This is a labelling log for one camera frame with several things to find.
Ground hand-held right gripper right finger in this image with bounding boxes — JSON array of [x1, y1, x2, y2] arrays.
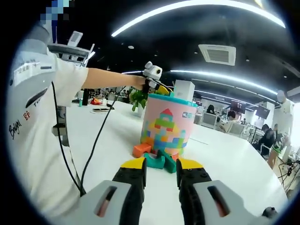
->
[[176, 158, 274, 225]]

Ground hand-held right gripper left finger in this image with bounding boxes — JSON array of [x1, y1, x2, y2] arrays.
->
[[51, 157, 148, 225]]

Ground pink toy storage bucket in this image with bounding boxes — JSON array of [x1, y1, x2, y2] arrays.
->
[[140, 93, 199, 157]]

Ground green toy block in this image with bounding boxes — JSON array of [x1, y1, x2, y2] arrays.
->
[[156, 149, 177, 173]]

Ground teal arch toy block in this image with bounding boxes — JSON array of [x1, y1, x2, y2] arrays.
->
[[143, 152, 166, 170]]

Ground orange arch toy block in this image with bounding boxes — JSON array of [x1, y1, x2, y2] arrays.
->
[[132, 142, 152, 158]]

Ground grey metal storage shelf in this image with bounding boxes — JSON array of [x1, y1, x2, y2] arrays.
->
[[46, 43, 96, 68]]

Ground person's left hand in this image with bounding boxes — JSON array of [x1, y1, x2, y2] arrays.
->
[[133, 75, 146, 91]]

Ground green potted plant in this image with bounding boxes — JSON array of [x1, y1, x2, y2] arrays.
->
[[128, 88, 149, 118]]

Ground white table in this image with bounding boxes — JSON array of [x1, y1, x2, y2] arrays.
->
[[53, 100, 289, 225]]

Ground white office chair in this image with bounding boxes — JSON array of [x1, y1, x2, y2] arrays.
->
[[228, 123, 246, 139], [201, 112, 218, 129]]

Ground long ceiling light strip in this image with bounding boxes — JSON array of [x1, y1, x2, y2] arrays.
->
[[111, 0, 286, 38], [170, 69, 278, 95]]

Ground ceiling air conditioner vent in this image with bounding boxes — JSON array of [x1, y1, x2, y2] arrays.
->
[[198, 44, 237, 66]]

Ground white ribbed box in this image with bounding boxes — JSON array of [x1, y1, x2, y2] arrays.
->
[[67, 31, 83, 47]]

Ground hanging dark screen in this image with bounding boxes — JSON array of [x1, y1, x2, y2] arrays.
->
[[255, 105, 270, 119]]

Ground person's white shirt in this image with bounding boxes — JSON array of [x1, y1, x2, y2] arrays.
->
[[7, 46, 89, 216]]

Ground white chest-worn device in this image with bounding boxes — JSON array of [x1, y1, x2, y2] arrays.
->
[[6, 38, 57, 111]]

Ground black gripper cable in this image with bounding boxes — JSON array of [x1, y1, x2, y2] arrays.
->
[[80, 85, 127, 197]]

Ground black device cable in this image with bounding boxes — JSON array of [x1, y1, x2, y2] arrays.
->
[[51, 81, 83, 197]]

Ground tangled black cables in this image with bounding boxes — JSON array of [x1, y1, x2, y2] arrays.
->
[[277, 160, 300, 188]]

